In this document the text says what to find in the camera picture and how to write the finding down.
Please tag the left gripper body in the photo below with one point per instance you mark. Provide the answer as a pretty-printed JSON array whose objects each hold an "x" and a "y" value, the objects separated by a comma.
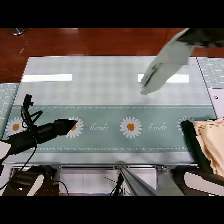
[{"x": 53, "y": 129}]

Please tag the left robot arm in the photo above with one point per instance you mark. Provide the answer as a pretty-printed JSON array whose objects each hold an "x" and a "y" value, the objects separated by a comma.
[{"x": 20, "y": 140}]

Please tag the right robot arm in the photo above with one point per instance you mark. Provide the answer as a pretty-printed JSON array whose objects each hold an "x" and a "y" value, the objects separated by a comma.
[{"x": 196, "y": 146}]

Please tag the person's hand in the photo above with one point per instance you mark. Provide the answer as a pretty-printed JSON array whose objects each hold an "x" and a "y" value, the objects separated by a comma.
[{"x": 170, "y": 61}]

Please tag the beige garment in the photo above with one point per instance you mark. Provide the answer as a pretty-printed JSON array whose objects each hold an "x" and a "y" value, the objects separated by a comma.
[{"x": 210, "y": 143}]

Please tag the silver frame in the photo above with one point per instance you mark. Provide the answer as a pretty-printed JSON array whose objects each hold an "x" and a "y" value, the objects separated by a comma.
[{"x": 138, "y": 185}]

